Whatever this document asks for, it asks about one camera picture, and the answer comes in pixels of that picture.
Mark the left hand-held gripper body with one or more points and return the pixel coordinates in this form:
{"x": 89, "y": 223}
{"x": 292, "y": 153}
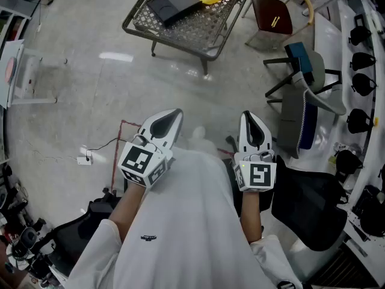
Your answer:
{"x": 141, "y": 161}

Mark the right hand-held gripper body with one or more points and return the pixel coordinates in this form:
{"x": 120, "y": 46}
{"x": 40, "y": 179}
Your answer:
{"x": 258, "y": 175}

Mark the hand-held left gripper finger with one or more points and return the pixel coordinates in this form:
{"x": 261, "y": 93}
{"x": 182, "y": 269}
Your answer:
{"x": 147, "y": 125}
{"x": 174, "y": 134}

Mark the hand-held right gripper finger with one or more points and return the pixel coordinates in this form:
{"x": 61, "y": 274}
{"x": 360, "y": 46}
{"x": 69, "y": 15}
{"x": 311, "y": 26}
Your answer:
{"x": 242, "y": 134}
{"x": 268, "y": 137}

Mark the person's left forearm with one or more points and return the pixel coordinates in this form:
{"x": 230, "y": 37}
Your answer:
{"x": 129, "y": 206}

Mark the person's right forearm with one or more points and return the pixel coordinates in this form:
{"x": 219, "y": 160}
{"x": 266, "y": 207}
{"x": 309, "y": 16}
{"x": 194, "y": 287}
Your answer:
{"x": 250, "y": 215}

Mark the teal box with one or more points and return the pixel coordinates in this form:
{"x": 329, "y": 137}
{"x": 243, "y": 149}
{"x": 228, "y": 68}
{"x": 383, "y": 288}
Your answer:
{"x": 300, "y": 59}

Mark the red floor tape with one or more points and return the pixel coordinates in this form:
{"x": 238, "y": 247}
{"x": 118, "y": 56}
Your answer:
{"x": 114, "y": 167}

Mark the white power strip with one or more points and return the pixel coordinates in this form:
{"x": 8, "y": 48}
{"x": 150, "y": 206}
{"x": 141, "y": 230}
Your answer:
{"x": 83, "y": 160}

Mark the black mesh office chair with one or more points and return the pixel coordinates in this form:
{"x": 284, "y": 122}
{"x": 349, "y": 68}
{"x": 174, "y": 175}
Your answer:
{"x": 309, "y": 203}

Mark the person's white shirt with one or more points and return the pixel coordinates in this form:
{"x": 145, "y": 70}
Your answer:
{"x": 186, "y": 221}

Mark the grey chair with black legs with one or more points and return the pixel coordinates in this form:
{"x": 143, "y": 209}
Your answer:
{"x": 319, "y": 71}

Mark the black swivel office chair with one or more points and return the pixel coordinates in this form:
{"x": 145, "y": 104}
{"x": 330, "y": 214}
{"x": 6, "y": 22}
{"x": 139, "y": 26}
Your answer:
{"x": 75, "y": 233}

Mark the woven glass-top coffee table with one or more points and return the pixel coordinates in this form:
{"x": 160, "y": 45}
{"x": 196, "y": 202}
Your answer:
{"x": 195, "y": 35}

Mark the row of black headsets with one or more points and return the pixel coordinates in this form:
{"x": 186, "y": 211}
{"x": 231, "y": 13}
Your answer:
{"x": 362, "y": 84}

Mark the long white curved workbench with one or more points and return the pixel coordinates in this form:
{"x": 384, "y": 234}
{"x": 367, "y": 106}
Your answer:
{"x": 331, "y": 41}

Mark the brown-seat wooden chair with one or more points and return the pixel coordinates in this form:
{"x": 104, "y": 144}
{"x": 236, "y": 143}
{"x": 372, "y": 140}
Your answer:
{"x": 270, "y": 14}

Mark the cluttered black equipment pile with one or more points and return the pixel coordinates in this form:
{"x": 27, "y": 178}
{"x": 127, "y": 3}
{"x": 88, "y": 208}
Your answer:
{"x": 21, "y": 239}

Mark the pink round disc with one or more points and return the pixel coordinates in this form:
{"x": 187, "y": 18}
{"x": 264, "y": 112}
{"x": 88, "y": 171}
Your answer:
{"x": 10, "y": 70}

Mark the white metal-frame table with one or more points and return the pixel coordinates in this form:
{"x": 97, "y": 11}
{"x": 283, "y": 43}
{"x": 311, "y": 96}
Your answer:
{"x": 21, "y": 80}

